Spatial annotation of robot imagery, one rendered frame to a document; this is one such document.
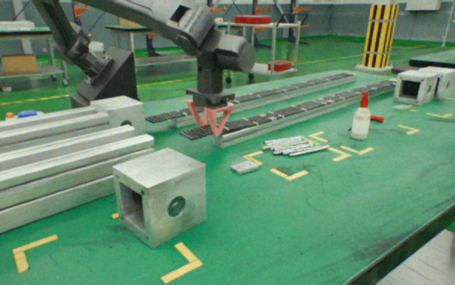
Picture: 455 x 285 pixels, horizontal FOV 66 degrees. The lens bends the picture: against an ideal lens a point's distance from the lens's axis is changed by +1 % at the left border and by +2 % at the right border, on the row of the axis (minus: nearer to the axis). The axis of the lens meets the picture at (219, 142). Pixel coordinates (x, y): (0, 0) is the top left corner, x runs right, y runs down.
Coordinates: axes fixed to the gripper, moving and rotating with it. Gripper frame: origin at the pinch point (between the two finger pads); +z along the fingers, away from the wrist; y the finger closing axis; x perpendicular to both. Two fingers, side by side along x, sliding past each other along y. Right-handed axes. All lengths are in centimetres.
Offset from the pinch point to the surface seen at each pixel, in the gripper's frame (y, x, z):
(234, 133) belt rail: 2.5, 5.6, 1.6
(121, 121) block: -13.4, -15.2, -1.7
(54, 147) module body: -1.7, -32.9, -3.8
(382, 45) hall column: -229, 582, 42
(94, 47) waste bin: -475, 163, 41
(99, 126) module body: -14.2, -20.2, -1.3
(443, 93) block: 19, 89, 1
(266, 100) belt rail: -17.4, 39.2, 3.5
